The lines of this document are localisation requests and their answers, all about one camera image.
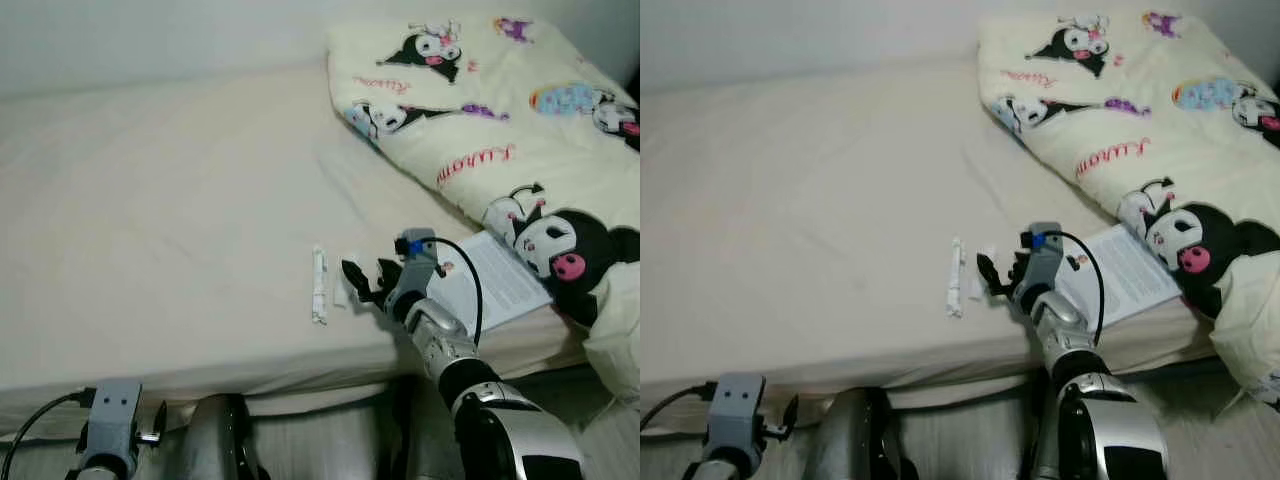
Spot white printed magazine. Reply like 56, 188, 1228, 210
425, 230, 554, 331
1060, 223, 1184, 329

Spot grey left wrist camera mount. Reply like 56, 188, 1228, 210
715, 374, 766, 451
88, 379, 143, 456

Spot long white wrapper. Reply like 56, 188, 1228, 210
311, 245, 329, 326
948, 236, 965, 319

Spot small white paper piece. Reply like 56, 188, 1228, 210
333, 250, 359, 309
968, 245, 998, 301

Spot silver robot left leg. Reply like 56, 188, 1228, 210
180, 393, 266, 480
805, 388, 916, 480

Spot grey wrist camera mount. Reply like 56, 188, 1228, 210
395, 228, 446, 301
88, 379, 143, 456
1020, 222, 1066, 296
715, 374, 766, 451

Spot cream cartoon print blanket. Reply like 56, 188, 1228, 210
977, 10, 1280, 411
326, 14, 641, 401

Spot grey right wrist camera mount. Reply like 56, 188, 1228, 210
395, 228, 446, 301
1020, 222, 1066, 296

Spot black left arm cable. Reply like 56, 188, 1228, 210
0, 390, 96, 480
640, 382, 719, 431

